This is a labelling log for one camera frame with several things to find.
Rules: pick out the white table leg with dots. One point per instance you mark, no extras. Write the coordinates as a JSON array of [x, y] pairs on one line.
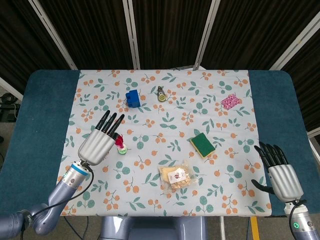
[[222, 227]]

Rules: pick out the floral leaf fruit tablecloth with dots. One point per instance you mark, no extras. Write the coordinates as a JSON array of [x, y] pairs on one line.
[[162, 125]]

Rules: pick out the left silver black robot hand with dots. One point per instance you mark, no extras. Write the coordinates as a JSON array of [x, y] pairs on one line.
[[96, 147]]

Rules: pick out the clear bag of snacks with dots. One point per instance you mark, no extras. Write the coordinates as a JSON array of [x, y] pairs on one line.
[[175, 176]]

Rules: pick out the dark folding screen white frame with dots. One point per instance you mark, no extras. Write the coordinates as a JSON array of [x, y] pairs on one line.
[[100, 32]]

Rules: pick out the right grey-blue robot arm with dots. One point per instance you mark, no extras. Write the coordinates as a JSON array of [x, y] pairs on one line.
[[303, 222]]

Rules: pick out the small red green toy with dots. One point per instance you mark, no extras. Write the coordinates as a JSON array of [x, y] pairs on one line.
[[122, 150]]

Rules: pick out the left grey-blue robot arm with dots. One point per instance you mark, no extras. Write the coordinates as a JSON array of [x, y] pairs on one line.
[[65, 185]]

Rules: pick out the black equipment on floor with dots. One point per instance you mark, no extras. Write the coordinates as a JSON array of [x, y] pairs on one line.
[[6, 105]]

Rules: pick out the teal felt table cover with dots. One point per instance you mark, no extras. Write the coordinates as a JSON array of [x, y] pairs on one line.
[[45, 112]]

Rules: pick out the olive correction tape dispenser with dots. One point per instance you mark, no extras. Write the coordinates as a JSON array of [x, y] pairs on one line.
[[161, 97]]

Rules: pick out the yellow sponge with green scourer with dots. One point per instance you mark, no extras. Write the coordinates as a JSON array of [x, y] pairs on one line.
[[202, 145]]

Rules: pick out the blue plastic building block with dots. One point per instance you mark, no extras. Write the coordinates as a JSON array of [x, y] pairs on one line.
[[132, 98]]

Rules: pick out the grey-blue robot torso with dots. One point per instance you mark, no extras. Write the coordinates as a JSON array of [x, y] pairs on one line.
[[152, 228]]

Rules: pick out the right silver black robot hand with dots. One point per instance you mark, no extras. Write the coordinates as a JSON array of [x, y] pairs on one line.
[[285, 180]]

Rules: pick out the pink patterned square packet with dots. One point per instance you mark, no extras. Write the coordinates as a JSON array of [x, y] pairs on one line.
[[231, 101]]

